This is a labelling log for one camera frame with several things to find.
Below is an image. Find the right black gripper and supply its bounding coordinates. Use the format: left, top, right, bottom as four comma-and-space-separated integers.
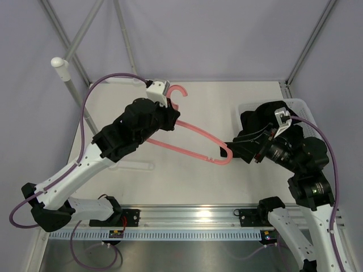
227, 122, 303, 174

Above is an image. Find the pink plastic hanger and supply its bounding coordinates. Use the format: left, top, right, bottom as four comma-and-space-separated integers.
146, 84, 233, 167

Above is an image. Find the black shirt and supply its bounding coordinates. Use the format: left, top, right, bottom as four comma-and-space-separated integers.
227, 100, 309, 164

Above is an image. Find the silver white garment rack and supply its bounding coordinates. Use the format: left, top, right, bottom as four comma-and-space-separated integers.
50, 0, 170, 171

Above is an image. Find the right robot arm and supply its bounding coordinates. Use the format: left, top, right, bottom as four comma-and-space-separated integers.
228, 125, 353, 271

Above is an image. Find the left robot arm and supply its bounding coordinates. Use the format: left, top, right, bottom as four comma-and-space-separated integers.
22, 98, 180, 232

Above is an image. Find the white perforated plastic basket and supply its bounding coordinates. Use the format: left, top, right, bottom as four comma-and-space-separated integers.
234, 99, 321, 147

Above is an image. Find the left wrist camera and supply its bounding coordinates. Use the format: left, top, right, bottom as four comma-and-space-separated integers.
146, 79, 170, 107

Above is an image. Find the aluminium mounting rail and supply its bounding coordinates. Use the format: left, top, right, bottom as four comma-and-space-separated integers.
36, 206, 345, 230

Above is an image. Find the aluminium frame post right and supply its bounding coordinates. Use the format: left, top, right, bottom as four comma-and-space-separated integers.
285, 0, 339, 87

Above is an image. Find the white slotted cable duct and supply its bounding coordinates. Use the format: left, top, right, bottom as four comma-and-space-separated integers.
49, 229, 262, 241

